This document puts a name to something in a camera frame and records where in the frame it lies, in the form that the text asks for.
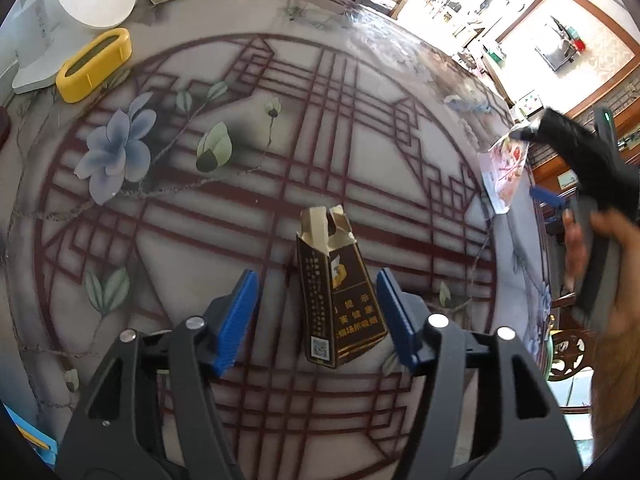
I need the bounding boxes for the person's right hand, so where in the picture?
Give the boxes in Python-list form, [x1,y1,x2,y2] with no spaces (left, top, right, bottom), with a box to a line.
[562,209,640,336]

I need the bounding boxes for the wall television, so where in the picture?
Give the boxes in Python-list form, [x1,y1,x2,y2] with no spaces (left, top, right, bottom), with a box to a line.
[534,35,576,72]

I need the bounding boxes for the red printed plastic bag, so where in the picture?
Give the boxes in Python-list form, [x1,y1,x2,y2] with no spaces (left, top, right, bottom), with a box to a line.
[477,127,531,215]

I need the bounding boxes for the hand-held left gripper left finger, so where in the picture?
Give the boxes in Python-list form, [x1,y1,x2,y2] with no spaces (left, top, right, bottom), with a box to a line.
[54,269,261,480]

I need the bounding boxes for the yellow plastic holder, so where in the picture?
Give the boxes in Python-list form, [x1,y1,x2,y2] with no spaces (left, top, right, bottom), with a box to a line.
[56,27,133,104]

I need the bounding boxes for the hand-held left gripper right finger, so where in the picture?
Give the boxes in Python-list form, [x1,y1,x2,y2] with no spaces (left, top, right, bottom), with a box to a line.
[376,267,586,480]

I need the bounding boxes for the colourful puzzle picture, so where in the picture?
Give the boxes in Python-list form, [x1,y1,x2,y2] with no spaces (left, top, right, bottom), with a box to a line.
[517,91,543,117]

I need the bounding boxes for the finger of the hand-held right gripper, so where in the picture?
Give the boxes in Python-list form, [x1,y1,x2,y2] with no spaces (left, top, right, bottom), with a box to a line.
[511,107,561,145]
[529,185,570,213]

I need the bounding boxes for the blue yellow packet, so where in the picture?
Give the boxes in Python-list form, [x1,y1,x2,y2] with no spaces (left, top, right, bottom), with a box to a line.
[0,400,58,461]

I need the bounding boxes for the brown cigarette box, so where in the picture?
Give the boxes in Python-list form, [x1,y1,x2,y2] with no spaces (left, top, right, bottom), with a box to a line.
[296,205,388,370]

